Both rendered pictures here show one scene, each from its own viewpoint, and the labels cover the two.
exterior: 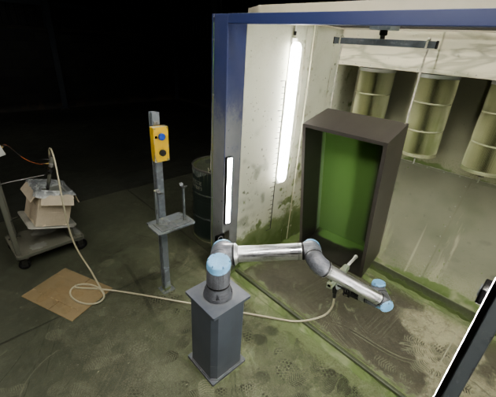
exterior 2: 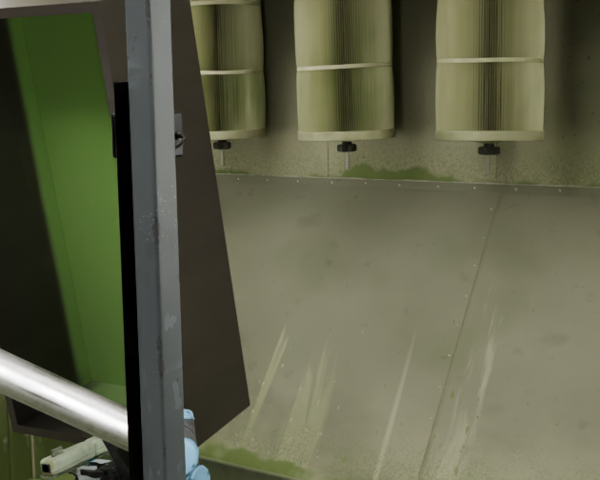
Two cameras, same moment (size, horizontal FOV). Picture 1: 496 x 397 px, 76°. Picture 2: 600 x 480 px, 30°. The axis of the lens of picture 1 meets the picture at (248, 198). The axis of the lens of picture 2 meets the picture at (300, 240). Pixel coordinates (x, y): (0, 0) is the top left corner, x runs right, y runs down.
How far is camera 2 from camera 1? 1.42 m
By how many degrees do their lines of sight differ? 21
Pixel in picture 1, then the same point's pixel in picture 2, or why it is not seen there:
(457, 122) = (430, 45)
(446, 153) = (430, 134)
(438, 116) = (356, 20)
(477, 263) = (544, 400)
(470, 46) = not seen: outside the picture
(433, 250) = (438, 400)
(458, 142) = not seen: hidden behind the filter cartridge
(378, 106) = (228, 33)
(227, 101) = not seen: outside the picture
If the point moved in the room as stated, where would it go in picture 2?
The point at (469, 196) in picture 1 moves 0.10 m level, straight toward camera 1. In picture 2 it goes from (503, 230) to (492, 234)
